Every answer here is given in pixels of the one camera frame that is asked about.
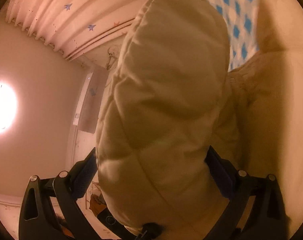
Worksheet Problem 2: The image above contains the cream quilted down jacket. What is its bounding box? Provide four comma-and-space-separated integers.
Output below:
96, 0, 303, 239

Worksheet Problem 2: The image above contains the round ceiling lamp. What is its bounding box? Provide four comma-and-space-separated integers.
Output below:
0, 82, 18, 134

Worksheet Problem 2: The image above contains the whale print curtain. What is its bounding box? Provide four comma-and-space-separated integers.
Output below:
6, 0, 146, 61

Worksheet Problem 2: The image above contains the blue white checkered plastic bag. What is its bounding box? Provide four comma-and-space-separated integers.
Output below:
207, 0, 259, 71

